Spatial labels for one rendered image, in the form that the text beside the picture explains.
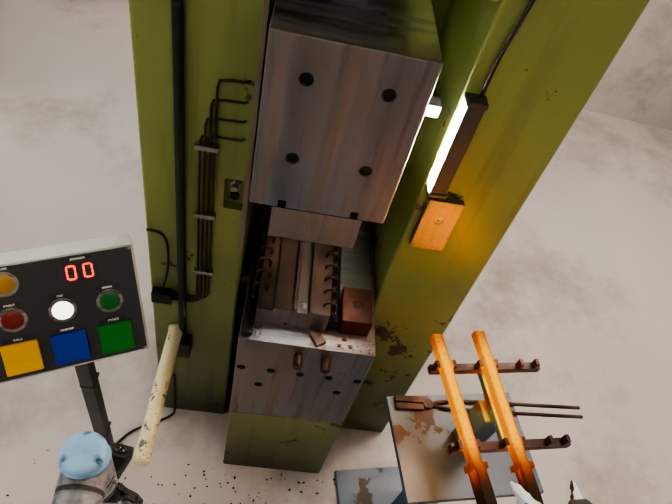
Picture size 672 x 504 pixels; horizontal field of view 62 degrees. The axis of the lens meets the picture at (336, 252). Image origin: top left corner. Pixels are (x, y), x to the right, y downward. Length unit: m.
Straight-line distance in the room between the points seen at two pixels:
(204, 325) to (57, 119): 2.14
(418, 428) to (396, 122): 0.94
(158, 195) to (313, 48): 0.64
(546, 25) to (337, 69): 0.41
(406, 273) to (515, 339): 1.52
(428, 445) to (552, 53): 1.06
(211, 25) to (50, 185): 2.26
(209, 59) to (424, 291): 0.89
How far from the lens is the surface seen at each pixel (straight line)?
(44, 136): 3.62
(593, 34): 1.22
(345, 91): 1.04
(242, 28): 1.16
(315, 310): 1.53
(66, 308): 1.40
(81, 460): 1.02
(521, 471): 1.44
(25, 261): 1.37
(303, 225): 1.26
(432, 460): 1.67
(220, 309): 1.79
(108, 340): 1.44
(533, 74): 1.23
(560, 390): 3.00
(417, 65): 1.02
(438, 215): 1.41
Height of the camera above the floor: 2.22
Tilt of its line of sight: 47 degrees down
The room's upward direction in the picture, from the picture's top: 17 degrees clockwise
